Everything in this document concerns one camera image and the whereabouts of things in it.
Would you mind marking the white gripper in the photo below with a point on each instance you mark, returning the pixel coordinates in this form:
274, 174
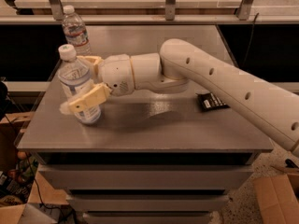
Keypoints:
116, 74

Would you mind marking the blue label plastic bottle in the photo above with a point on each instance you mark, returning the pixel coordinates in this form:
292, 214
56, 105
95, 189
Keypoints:
76, 79

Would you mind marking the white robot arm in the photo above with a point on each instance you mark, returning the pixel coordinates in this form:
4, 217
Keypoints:
270, 108

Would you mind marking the red label water bottle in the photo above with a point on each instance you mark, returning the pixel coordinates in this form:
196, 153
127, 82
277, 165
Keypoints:
75, 31

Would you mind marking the grey drawer cabinet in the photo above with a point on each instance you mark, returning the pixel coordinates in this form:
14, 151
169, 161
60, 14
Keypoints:
150, 159

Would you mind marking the black snack packet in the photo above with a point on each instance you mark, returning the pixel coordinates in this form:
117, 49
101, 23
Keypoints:
209, 102

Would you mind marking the cardboard box left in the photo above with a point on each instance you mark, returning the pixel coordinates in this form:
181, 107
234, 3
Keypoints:
43, 198

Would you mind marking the cardboard box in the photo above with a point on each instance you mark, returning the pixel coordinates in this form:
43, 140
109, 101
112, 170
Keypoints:
278, 198
43, 198

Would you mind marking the cardboard box right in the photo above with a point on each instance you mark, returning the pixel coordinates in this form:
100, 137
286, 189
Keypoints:
278, 198

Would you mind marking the metal shelf frame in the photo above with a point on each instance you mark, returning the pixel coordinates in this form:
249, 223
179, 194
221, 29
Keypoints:
168, 11

